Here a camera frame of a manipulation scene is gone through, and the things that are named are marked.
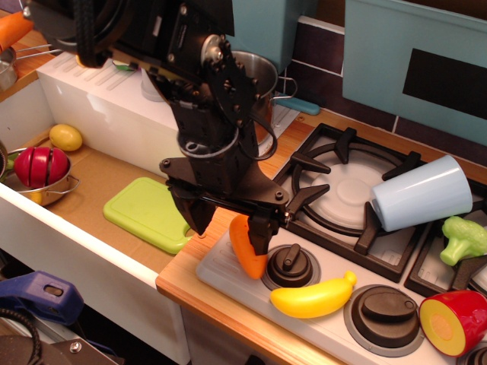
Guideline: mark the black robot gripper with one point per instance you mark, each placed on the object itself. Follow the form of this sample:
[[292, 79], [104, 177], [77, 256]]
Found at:
[[219, 168]]

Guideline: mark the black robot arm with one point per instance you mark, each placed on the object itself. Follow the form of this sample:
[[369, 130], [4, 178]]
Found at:
[[184, 48]]

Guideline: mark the stainless steel pot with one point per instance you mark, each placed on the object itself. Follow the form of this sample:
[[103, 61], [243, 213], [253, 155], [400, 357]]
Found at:
[[267, 79]]

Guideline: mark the large orange toy carrot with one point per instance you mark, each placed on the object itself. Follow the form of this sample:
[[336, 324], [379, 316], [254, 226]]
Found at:
[[13, 28]]

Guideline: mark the dark left stove knob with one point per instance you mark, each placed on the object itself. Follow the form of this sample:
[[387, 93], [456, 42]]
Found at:
[[291, 266]]

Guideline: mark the dark stove knob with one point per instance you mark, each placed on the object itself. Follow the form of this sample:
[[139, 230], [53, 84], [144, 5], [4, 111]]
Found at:
[[291, 266], [384, 321]]

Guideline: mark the green plastic cutting board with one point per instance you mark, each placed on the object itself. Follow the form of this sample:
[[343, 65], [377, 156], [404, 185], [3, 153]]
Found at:
[[145, 208]]

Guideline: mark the black left burner grate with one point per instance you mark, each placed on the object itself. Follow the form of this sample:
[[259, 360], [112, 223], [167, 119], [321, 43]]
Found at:
[[342, 220]]

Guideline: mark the black burner grate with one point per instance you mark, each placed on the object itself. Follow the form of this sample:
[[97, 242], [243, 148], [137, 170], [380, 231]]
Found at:
[[430, 276], [342, 220]]

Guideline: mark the yellow toy banana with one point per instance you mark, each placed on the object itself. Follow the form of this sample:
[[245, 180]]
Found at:
[[316, 300]]

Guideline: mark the grey toy faucet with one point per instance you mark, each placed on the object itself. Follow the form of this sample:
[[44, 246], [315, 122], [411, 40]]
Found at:
[[149, 91]]

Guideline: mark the dark middle stove knob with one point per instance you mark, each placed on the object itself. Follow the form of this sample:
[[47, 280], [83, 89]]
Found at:
[[384, 321]]

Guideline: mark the black right burner grate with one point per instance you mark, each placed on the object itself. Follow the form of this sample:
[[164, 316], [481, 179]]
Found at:
[[430, 276]]

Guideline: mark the yellow toy lemon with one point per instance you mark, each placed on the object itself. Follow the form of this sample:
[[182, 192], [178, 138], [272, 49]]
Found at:
[[65, 137]]

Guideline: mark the small steel colander bowl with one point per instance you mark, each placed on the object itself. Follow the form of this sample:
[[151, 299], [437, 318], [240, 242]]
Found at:
[[42, 196]]

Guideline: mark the purple toy eggplant slice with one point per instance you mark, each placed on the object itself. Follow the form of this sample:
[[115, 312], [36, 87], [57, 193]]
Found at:
[[124, 67]]

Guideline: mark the blue clamp tool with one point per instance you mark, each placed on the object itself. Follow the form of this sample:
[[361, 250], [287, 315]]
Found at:
[[43, 295]]

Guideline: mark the red sliced toy fruit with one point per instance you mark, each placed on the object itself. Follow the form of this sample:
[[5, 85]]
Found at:
[[38, 167]]

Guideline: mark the light blue plastic cup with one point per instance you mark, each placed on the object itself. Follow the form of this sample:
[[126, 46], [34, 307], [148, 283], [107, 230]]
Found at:
[[436, 190]]

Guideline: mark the green toy broccoli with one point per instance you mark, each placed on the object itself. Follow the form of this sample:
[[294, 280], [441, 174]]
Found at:
[[465, 239]]

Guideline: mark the red toy apple half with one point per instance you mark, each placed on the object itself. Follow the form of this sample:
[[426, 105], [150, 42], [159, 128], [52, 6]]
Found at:
[[454, 322]]

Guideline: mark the teal toy microwave door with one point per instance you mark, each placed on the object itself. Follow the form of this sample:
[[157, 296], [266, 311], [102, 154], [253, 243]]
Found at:
[[423, 64]]

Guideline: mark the teal utensil handle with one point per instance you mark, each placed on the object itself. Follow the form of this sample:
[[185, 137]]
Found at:
[[302, 106]]

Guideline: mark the steel pan with handle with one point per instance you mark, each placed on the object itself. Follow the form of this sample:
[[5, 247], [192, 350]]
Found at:
[[9, 57]]

